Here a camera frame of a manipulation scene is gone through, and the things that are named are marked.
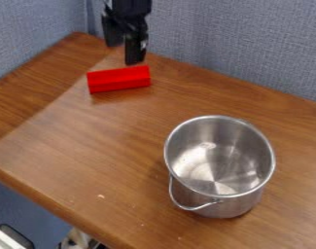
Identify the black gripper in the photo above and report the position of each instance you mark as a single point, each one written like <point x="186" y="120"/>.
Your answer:
<point x="125" y="16"/>

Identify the red rectangular block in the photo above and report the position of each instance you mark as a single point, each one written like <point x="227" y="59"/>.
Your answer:
<point x="121" y="78"/>

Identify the stainless steel pot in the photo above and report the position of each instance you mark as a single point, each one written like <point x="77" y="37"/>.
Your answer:
<point x="220" y="162"/>

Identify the white object under table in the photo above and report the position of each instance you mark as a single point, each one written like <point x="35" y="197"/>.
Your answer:
<point x="79" y="240"/>

